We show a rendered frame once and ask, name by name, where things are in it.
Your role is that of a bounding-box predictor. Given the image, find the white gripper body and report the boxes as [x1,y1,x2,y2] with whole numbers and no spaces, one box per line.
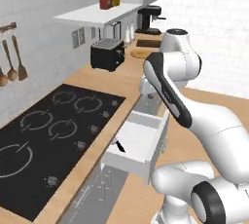
[139,74,163,105]

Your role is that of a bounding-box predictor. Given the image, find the dark brown rectangular board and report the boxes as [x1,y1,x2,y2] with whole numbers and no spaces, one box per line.
[135,38,163,49]

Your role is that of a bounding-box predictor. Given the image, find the white open drawer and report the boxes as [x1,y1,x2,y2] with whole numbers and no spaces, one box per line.
[99,109,170,185]

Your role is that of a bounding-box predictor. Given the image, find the grey cupboard front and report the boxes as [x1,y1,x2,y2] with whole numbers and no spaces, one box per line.
[133,94,164,117]

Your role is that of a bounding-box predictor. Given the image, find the black toaster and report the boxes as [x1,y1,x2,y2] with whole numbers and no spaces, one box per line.
[89,37,126,73]

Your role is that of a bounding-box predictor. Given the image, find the white shaker bottle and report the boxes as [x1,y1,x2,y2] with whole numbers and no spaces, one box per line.
[124,26,132,45]
[129,22,137,41]

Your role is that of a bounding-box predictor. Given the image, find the black coffee machine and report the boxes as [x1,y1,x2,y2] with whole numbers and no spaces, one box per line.
[135,5,167,36]

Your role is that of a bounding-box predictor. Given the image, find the black hob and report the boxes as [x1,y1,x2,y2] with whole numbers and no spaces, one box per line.
[0,83,127,223]

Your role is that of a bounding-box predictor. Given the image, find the grey appliance door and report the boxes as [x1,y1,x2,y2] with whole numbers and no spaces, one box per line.
[58,165,129,224]

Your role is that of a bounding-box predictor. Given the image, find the wooden spatula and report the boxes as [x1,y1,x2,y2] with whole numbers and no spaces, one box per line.
[11,34,29,82]

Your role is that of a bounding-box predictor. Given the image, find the wooden spoon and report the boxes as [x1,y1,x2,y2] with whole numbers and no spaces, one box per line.
[2,39,19,83]

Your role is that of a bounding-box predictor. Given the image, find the round wooden ladle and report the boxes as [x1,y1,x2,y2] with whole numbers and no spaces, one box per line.
[0,66,10,88]

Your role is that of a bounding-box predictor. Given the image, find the black handled knife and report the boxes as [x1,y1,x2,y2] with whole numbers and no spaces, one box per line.
[111,138,126,154]

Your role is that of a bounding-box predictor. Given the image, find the grey double wall socket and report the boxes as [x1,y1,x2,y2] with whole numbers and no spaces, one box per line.
[71,26,87,50]

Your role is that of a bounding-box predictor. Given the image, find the white wall shelf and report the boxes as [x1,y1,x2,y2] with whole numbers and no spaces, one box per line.
[53,2,143,29]

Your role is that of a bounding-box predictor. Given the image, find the wooden tool rail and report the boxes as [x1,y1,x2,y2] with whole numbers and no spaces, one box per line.
[0,21,18,34]

